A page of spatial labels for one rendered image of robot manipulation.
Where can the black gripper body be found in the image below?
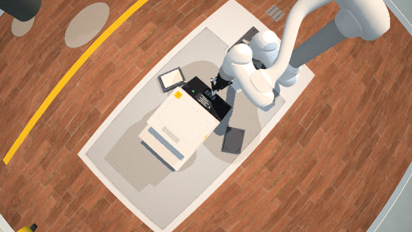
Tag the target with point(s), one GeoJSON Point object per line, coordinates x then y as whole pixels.
{"type": "Point", "coordinates": [219, 79]}

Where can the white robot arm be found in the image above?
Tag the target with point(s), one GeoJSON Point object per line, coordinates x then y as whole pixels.
{"type": "Point", "coordinates": [368, 19]}

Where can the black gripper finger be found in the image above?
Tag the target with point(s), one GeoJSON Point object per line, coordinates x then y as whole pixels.
{"type": "Point", "coordinates": [222, 86]}
{"type": "Point", "coordinates": [214, 87]}

